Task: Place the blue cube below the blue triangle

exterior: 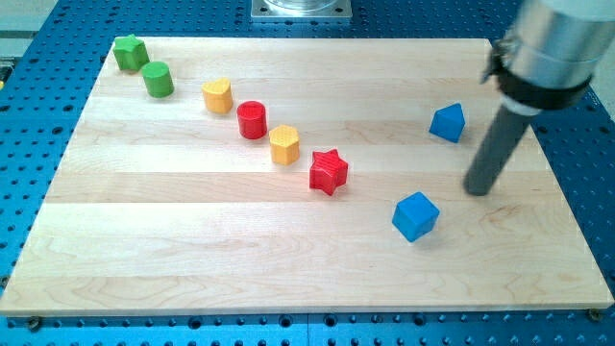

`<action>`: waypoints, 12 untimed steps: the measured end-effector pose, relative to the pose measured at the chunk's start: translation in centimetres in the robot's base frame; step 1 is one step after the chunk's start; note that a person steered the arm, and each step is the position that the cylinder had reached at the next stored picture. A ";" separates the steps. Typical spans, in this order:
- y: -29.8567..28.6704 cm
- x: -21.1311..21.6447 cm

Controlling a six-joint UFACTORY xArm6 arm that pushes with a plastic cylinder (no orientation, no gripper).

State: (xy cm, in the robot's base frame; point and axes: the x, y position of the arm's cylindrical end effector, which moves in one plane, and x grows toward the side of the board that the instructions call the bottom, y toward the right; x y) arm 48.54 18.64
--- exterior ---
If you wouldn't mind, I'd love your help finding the blue cube block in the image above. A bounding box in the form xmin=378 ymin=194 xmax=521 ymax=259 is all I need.
xmin=392 ymin=191 xmax=440 ymax=242

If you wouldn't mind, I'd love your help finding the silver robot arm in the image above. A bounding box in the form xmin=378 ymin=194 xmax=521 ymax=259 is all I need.
xmin=482 ymin=0 xmax=614 ymax=116

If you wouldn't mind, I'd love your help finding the red star block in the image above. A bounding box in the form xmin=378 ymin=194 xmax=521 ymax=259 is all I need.
xmin=309 ymin=149 xmax=349 ymax=196

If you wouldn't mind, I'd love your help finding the yellow hexagon block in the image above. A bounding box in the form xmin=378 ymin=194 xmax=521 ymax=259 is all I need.
xmin=269 ymin=125 xmax=300 ymax=165

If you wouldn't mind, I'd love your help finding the red cylinder block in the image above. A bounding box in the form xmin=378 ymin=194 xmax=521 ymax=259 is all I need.
xmin=236 ymin=101 xmax=267 ymax=139

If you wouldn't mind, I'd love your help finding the wooden board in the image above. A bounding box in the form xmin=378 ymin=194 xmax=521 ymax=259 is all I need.
xmin=1 ymin=37 xmax=613 ymax=316

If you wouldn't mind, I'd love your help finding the yellow heart block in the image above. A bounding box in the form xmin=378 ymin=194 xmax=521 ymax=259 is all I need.
xmin=201 ymin=78 xmax=234 ymax=114

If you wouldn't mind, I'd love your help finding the green cylinder block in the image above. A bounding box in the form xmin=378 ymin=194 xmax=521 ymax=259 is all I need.
xmin=141 ymin=62 xmax=175 ymax=98

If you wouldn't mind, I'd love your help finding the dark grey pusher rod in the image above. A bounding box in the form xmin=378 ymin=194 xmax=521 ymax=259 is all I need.
xmin=463 ymin=106 xmax=532 ymax=196

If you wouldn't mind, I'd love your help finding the green star block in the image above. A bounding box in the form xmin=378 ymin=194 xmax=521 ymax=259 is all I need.
xmin=112 ymin=34 xmax=150 ymax=71

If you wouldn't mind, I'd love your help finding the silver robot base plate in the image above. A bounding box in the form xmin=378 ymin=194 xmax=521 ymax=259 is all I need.
xmin=250 ymin=0 xmax=353 ymax=21

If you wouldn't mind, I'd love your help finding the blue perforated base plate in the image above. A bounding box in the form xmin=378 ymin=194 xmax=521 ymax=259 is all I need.
xmin=1 ymin=1 xmax=614 ymax=345

